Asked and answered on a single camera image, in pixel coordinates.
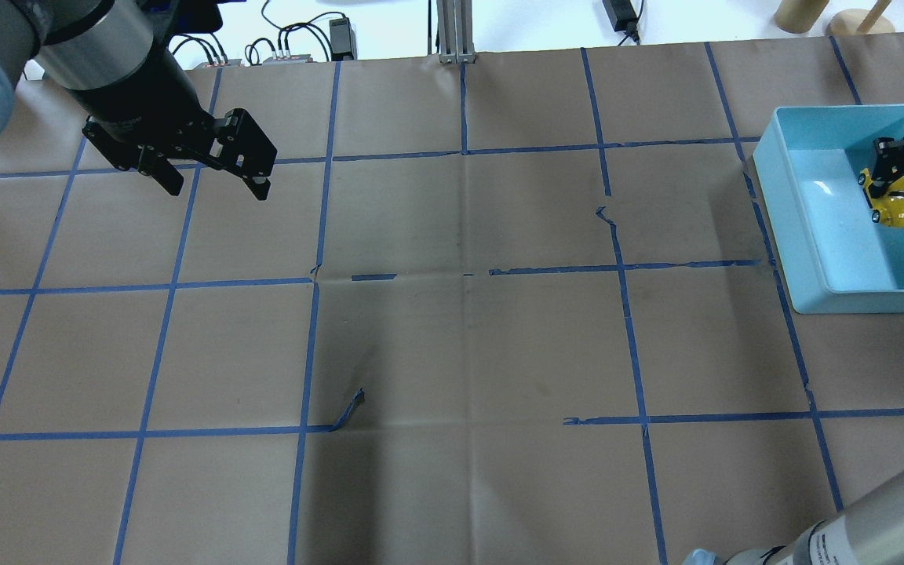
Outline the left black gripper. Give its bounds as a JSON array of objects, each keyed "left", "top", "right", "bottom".
[{"left": 75, "top": 42, "right": 277, "bottom": 202}]

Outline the yellow beetle toy car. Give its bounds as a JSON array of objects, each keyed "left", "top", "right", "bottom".
[{"left": 858, "top": 168, "right": 904, "bottom": 228}]

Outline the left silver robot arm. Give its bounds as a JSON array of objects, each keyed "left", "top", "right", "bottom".
[{"left": 0, "top": 1, "right": 277, "bottom": 201}]

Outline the light blue plastic bin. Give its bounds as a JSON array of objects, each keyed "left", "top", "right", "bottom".
[{"left": 754, "top": 104, "right": 904, "bottom": 314}]

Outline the brown paper table cover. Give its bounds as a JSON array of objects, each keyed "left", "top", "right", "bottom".
[{"left": 0, "top": 35, "right": 904, "bottom": 564}]

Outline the wooden stand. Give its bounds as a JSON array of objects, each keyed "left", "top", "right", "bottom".
[{"left": 826, "top": 0, "right": 896, "bottom": 36}]

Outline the cardboard tube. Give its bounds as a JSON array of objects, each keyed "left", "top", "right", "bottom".
[{"left": 774, "top": 0, "right": 829, "bottom": 35}]

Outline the black power adapter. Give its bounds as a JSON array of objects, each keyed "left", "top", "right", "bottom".
[{"left": 602, "top": 0, "right": 641, "bottom": 33}]

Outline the usb hub with cables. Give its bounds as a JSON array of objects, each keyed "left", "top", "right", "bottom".
[{"left": 243, "top": 48, "right": 315, "bottom": 67}]

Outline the aluminium frame post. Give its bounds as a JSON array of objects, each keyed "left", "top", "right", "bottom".
[{"left": 435, "top": 0, "right": 476, "bottom": 65}]

